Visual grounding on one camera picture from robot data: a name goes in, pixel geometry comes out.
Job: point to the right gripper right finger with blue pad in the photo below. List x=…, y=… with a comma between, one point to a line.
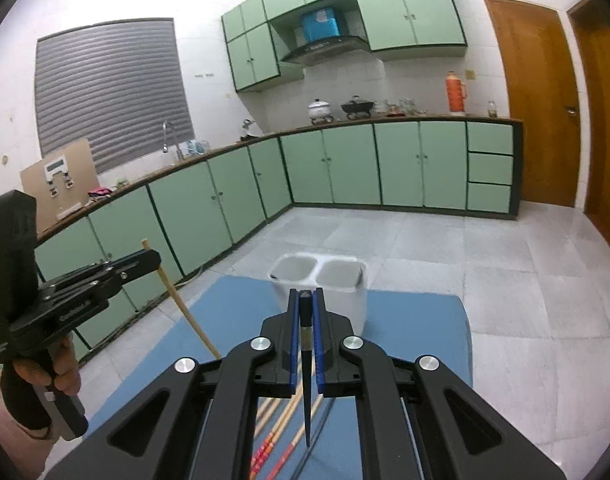
x=347, y=364

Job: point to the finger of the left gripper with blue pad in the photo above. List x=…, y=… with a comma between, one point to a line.
x=134, y=266

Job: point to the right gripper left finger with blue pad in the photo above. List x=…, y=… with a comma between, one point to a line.
x=270, y=372

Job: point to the plain wooden chopstick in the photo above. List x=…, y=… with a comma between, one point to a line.
x=175, y=297

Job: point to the green lower kitchen cabinets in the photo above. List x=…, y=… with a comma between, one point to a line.
x=194, y=213

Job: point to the kitchen faucet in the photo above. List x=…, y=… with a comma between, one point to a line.
x=170, y=138

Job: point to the left hand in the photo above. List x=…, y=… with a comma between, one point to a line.
x=19, y=378

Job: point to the red floral chopstick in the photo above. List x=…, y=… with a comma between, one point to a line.
x=266, y=426
x=274, y=436

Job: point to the white double utensil holder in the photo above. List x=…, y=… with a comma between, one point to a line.
x=343, y=280

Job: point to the blue table cloth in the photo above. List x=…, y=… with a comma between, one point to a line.
x=231, y=311

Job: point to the cardboard board with device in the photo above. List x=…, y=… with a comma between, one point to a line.
x=60, y=183

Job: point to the grey window blind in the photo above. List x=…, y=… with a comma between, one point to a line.
x=113, y=84

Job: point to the white pot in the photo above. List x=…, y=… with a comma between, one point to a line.
x=319, y=112

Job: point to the black wok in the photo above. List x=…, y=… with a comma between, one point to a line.
x=357, y=108

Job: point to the orange thermos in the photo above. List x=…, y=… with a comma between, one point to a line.
x=456, y=94

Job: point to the range hood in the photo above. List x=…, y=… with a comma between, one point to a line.
x=321, y=50

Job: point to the small glass jar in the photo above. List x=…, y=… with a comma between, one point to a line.
x=492, y=109

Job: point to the green upper cabinets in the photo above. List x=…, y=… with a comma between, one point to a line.
x=259, y=33

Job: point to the wooden door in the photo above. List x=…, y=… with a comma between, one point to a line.
x=592, y=33
x=543, y=95

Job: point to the red striped handle chopstick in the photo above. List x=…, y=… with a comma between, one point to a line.
x=293, y=444

